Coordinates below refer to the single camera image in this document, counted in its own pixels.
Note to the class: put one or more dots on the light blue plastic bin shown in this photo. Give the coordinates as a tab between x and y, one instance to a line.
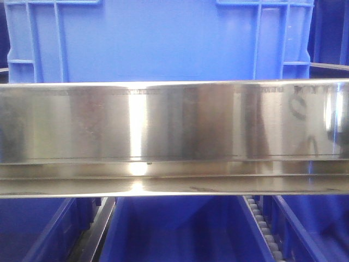
97	41

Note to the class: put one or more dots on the lower left blue bin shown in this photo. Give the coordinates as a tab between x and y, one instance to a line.
44	229

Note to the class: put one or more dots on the upper right dark blue bin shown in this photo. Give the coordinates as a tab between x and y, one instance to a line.
328	42

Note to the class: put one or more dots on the stainless steel shelf front rail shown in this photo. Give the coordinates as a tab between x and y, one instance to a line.
174	138

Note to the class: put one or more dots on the upper left metal divider rail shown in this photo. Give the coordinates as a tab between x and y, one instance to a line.
4	75

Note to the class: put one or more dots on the upper right metal divider rail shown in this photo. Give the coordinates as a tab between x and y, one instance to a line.
329	67

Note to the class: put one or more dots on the lower middle blue bin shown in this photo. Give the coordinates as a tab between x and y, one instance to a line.
184	228

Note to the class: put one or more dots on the lower right roller track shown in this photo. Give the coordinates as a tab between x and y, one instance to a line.
264	228

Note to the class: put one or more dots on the lower right blue bin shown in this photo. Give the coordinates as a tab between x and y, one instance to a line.
308	227

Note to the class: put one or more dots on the metal divider rail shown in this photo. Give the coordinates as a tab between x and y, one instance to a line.
329	67
90	244
4	75

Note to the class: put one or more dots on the lower left metal divider rail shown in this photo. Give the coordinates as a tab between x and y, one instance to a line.
90	244

